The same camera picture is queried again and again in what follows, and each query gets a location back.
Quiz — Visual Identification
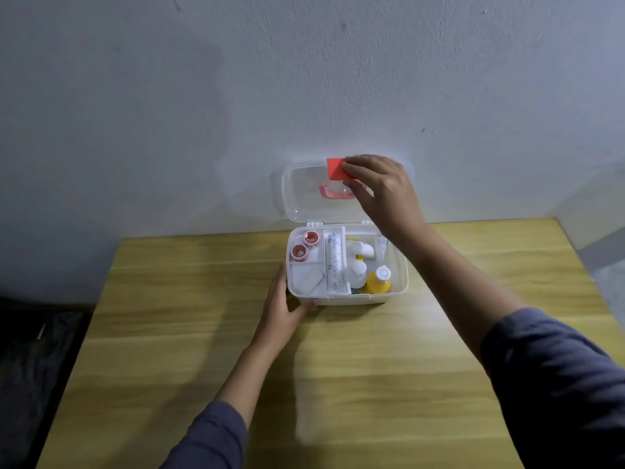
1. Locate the person's right hand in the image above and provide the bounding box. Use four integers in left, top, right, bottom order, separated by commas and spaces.
340, 154, 431, 246

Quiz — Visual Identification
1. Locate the person's left hand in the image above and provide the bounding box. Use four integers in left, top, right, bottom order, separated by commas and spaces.
250, 263, 318, 353

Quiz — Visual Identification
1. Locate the red box latch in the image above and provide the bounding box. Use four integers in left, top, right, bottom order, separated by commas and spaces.
326, 158, 356, 181

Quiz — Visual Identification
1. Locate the clear plastic medicine box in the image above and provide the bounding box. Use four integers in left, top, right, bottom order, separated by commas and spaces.
280, 158, 415, 307

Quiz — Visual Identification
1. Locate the person's right forearm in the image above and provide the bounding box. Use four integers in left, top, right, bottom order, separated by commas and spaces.
391, 223, 625, 469

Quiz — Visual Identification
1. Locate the person's left forearm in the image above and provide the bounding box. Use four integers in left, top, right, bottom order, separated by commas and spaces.
160, 337, 280, 469

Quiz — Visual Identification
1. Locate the white bandage roll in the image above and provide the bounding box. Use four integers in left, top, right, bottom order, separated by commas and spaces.
295, 268, 326, 295

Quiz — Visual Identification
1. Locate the white divider tray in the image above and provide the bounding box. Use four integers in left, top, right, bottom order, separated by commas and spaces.
287, 226, 353, 297

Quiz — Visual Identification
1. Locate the white printed tube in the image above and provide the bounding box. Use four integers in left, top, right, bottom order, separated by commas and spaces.
327, 231, 343, 290

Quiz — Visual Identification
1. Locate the yellow bottle white cap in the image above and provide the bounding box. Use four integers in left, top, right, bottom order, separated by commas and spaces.
366, 265, 393, 295

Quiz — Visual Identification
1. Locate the black bag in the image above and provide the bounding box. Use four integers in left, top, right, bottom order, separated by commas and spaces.
0, 296, 94, 469

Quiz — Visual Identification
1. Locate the pink box handle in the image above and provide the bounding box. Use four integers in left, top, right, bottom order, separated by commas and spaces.
319, 184, 357, 200

